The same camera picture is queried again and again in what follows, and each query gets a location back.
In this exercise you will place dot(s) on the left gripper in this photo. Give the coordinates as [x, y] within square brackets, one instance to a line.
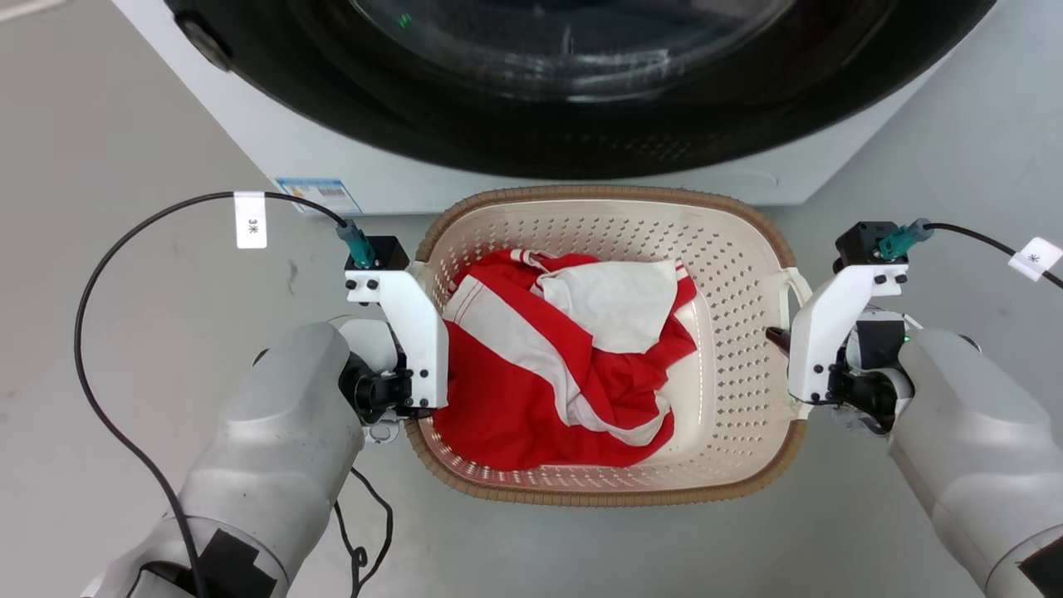
[384, 390]

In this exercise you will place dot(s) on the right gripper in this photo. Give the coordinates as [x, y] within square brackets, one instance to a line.
[872, 390]

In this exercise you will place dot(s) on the cream laundry basket brown rim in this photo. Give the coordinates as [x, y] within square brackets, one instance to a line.
[735, 332]

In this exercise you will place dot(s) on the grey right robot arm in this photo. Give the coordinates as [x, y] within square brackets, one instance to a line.
[972, 440]

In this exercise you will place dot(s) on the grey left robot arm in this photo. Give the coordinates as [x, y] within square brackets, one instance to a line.
[274, 448]

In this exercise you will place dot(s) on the red and white garment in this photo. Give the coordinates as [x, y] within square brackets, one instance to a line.
[507, 407]

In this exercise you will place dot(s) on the blue white energy sticker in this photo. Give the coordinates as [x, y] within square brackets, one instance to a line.
[320, 196]

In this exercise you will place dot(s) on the white washing machine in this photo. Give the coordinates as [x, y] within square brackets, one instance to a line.
[274, 141]

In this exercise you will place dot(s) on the black round washer door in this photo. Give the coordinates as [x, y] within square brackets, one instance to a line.
[465, 124]

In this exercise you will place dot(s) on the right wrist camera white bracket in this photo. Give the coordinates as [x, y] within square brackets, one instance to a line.
[822, 332]

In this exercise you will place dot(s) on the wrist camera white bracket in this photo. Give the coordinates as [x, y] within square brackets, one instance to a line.
[411, 324]
[822, 332]

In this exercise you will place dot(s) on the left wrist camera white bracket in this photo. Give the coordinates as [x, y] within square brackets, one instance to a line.
[411, 324]

